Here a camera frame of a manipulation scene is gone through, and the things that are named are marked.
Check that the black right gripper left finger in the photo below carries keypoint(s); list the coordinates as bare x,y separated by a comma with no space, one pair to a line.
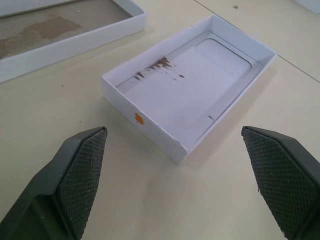
62,180

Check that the white phone box base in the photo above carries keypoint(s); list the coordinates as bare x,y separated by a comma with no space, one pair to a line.
175,100

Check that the white orange phone box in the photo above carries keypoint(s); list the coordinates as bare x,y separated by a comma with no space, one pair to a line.
50,37

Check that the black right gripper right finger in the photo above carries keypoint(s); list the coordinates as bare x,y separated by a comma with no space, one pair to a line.
282,175

